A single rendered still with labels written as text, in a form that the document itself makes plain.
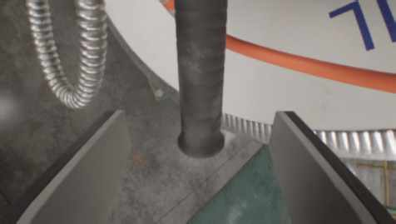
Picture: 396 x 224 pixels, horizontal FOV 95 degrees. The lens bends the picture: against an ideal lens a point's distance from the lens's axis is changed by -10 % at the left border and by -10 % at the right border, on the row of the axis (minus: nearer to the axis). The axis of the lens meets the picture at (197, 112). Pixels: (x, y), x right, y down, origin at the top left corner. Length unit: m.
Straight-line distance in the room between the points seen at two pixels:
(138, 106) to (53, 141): 0.36
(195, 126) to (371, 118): 0.21
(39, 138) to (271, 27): 0.80
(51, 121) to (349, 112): 0.85
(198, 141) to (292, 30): 0.19
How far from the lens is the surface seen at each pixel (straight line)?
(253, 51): 0.19
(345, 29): 0.27
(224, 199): 1.32
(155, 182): 1.01
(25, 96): 0.88
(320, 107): 0.30
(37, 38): 0.24
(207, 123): 0.15
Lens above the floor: 0.87
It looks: 52 degrees down
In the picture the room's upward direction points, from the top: 87 degrees clockwise
